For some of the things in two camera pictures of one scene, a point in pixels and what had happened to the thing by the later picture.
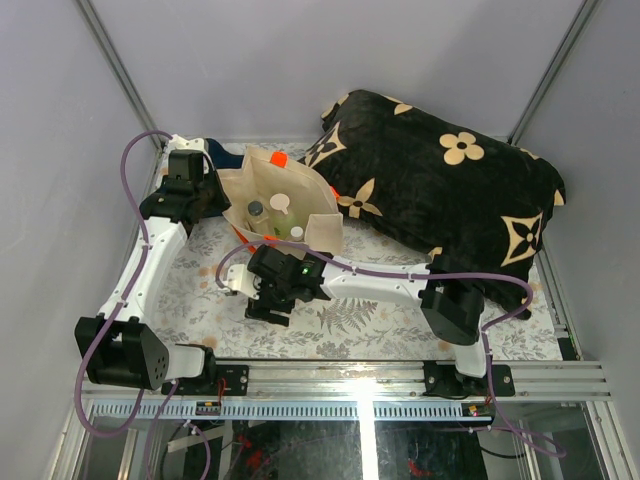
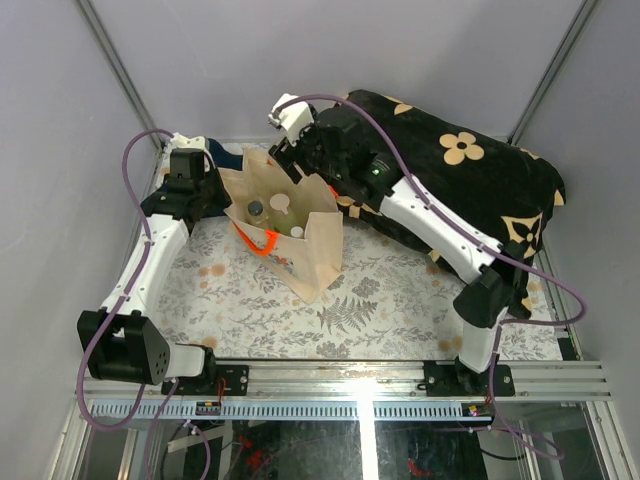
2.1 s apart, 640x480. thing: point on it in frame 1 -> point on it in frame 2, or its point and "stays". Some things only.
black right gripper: x=261 y=308 -> x=285 y=154
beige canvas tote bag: x=276 y=198 stays
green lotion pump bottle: x=282 y=221 stays
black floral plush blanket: x=440 y=186 stays
